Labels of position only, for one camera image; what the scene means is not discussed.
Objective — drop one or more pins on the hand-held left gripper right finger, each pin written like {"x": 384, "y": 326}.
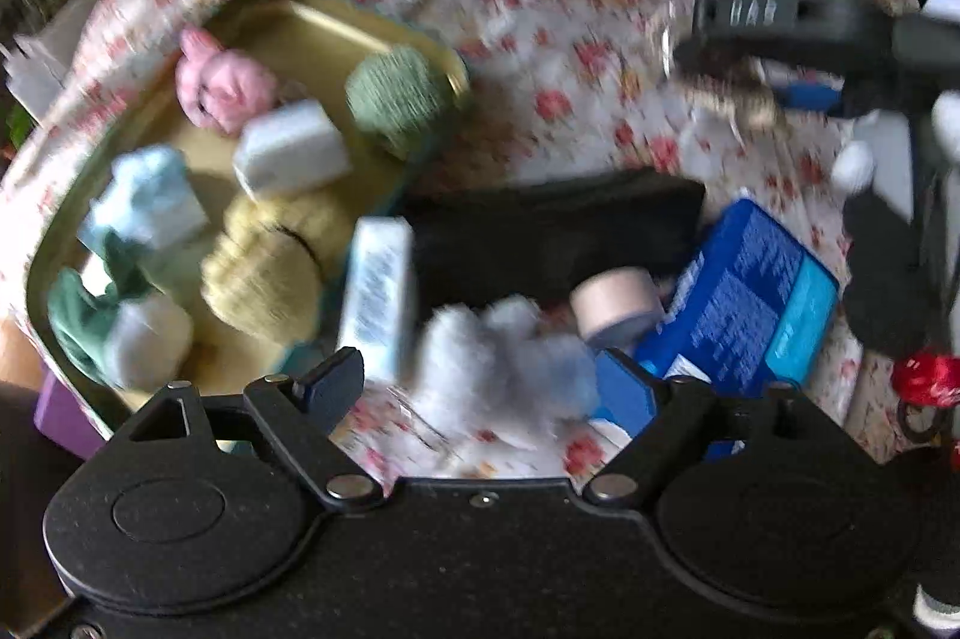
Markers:
{"x": 622, "y": 391}

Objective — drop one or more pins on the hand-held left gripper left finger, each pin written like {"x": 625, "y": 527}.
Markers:
{"x": 330, "y": 384}

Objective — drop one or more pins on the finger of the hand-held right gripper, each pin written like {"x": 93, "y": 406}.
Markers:
{"x": 810, "y": 99}
{"x": 787, "y": 20}

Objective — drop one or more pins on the brown fuzzy toy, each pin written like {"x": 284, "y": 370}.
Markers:
{"x": 735, "y": 84}

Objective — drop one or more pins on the white sponge block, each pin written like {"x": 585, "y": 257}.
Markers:
{"x": 292, "y": 148}

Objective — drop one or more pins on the light blue face mask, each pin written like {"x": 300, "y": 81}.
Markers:
{"x": 150, "y": 189}

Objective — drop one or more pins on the green yarn ball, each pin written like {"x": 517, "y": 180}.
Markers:
{"x": 401, "y": 95}

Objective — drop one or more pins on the pink plush toy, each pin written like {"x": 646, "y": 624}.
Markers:
{"x": 225, "y": 84}

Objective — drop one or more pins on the teal and gold metal tin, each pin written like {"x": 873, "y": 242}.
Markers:
{"x": 315, "y": 39}

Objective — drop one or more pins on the beige tape roll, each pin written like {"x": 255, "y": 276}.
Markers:
{"x": 611, "y": 301}

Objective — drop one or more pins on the white printed tube box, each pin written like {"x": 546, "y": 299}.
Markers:
{"x": 375, "y": 294}

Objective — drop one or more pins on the blue carton box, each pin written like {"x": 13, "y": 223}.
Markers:
{"x": 742, "y": 301}

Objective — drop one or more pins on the black pouch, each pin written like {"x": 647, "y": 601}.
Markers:
{"x": 555, "y": 241}

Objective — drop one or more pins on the purple block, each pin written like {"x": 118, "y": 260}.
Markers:
{"x": 64, "y": 414}

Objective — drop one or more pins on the white plant pot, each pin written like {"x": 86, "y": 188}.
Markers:
{"x": 45, "y": 69}

